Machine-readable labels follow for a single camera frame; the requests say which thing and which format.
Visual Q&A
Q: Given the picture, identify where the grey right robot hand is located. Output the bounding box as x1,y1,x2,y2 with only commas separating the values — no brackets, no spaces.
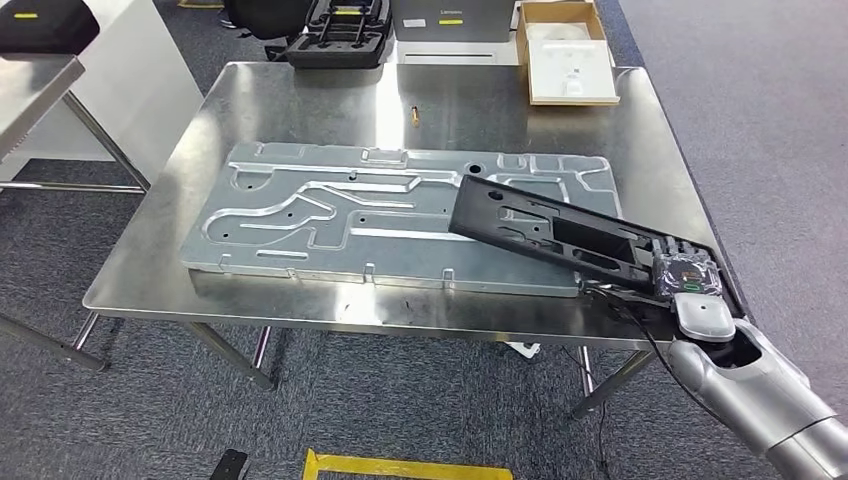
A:
649,236,725,299

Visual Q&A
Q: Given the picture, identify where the long black plastic part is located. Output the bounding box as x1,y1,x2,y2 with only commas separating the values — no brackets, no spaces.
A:
448,174,749,319

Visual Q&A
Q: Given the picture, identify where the steel workbench table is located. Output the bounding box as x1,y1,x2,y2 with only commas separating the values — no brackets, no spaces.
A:
69,60,750,420

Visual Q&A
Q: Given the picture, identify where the open brown cardboard box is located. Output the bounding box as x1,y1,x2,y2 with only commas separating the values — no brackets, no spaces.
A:
515,0,621,107

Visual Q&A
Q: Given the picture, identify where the grey cardboard laptop box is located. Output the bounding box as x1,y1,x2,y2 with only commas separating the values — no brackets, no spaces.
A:
392,0,518,44

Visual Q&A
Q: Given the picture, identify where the yellow floor tape square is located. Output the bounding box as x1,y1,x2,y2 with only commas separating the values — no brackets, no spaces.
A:
302,448,515,480

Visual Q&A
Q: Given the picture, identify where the embossed grey metal panel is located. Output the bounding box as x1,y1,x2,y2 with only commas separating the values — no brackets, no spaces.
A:
180,140,624,298

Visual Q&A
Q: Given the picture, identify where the black foam tray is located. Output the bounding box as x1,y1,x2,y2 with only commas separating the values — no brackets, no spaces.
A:
286,0,393,70

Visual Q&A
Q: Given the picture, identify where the black bag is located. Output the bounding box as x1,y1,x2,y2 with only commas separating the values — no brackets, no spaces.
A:
221,0,313,42

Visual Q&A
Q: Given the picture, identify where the black robot foot plate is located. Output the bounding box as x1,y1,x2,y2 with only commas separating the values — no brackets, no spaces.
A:
209,449,249,480

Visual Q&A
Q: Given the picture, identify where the white desk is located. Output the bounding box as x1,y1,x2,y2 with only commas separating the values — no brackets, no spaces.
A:
0,0,205,187

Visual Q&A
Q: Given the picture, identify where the black case yellow label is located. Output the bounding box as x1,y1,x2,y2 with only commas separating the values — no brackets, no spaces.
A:
0,0,101,56

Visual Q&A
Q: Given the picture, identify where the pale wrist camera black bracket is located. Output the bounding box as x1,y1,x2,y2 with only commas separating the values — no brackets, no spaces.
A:
581,279,676,313

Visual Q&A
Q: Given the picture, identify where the thin black camera cable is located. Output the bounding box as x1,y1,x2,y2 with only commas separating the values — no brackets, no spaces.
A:
582,284,730,425

